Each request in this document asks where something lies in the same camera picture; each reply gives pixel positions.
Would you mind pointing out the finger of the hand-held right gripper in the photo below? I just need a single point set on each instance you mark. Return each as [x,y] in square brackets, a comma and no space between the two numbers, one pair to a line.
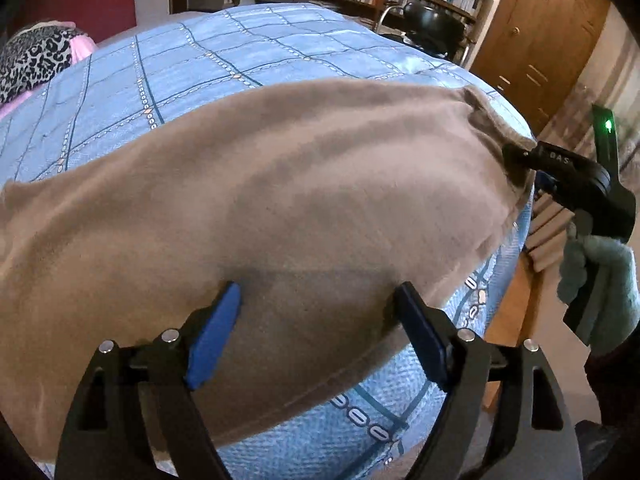
[517,156]

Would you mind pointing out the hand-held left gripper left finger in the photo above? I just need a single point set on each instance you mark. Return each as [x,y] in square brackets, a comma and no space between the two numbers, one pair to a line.
[212,345]

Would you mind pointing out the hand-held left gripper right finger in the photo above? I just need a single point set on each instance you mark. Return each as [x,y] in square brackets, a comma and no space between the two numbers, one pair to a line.
[425,340]

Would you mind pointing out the person's right forearm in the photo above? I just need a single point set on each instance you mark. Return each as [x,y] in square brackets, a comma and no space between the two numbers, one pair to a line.
[617,390]

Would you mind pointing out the person's right hand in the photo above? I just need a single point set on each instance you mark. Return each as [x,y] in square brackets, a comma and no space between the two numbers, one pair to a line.
[615,290]

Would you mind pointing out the beige ribbed rack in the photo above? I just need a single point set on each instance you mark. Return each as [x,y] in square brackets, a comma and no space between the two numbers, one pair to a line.
[545,232]

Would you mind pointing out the wooden door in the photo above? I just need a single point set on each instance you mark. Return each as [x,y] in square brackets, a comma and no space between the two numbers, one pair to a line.
[540,25]

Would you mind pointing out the black metal chair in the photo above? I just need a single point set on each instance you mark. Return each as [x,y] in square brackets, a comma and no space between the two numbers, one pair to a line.
[430,20]

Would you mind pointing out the blue checkered blanket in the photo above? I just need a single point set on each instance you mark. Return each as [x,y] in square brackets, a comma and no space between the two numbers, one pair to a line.
[200,60]

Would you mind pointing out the leopard print cloth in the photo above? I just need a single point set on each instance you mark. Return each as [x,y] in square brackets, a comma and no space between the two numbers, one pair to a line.
[35,55]

